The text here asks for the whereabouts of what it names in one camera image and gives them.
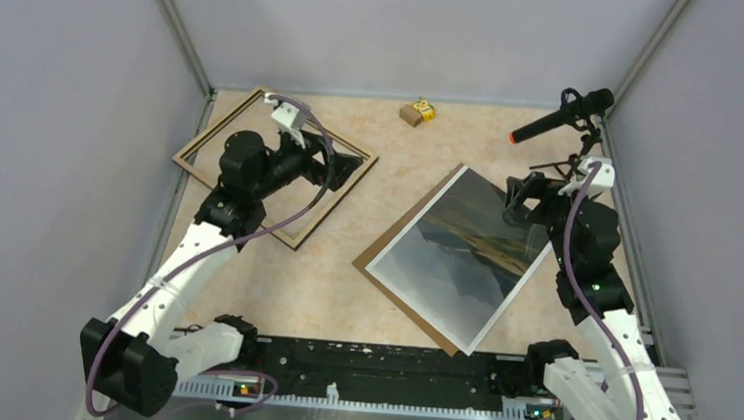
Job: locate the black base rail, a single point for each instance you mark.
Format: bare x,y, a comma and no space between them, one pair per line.
377,379

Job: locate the black microphone on tripod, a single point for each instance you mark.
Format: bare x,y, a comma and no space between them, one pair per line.
576,111

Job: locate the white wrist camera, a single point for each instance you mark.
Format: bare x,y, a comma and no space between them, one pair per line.
595,176
288,115

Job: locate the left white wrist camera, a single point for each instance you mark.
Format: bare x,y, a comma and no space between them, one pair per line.
288,115

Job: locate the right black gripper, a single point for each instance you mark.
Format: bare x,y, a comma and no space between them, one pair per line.
551,196

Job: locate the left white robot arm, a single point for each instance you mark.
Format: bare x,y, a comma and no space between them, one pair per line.
132,357

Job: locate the wooden picture frame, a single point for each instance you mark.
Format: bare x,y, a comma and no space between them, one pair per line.
200,159

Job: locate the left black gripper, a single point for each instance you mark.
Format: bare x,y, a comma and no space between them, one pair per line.
315,169

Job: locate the small cardboard yellow box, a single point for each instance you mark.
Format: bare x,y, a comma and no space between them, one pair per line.
418,112

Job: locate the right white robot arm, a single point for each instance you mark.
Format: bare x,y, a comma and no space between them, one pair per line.
584,234

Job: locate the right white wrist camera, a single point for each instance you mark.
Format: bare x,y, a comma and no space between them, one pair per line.
595,176

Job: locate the brown backing board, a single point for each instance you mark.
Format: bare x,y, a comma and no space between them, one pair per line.
375,249

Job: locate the landscape photo print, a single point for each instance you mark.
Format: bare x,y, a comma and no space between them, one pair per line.
459,265

